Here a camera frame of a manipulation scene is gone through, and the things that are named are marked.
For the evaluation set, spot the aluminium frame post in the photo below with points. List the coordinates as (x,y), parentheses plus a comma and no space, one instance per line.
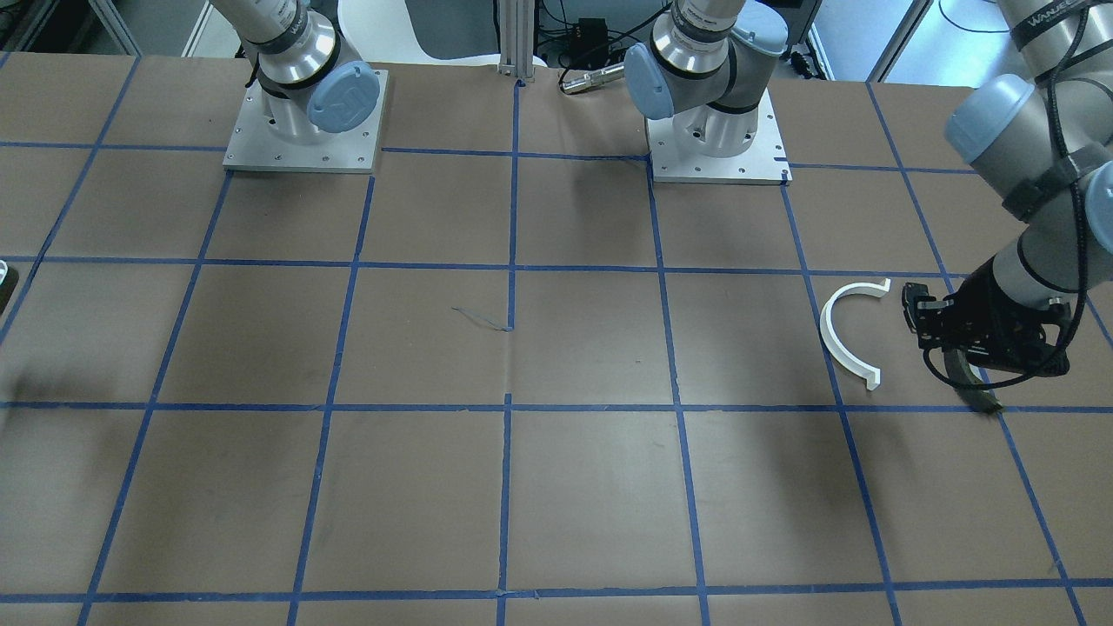
(516,22)

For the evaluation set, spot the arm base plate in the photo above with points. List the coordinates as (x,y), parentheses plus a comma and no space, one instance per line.
(713,161)
(272,135)

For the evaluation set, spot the silver cylindrical tool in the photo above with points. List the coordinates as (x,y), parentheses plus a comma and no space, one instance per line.
(592,79)

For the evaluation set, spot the small black brake pad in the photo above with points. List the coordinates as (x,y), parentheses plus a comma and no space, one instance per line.
(914,292)

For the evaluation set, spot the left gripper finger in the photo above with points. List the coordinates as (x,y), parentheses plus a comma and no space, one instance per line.
(925,316)

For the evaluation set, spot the white curved plastic clamp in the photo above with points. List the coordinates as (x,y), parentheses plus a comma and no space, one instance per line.
(871,375)

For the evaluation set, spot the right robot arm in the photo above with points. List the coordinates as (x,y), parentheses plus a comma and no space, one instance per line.
(299,55)

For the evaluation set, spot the black electronics box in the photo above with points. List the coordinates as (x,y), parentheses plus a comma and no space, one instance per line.
(587,34)

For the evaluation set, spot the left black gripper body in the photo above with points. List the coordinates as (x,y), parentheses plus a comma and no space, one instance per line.
(989,306)

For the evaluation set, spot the dark green brake shoe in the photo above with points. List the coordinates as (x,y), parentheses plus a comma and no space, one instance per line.
(978,391)

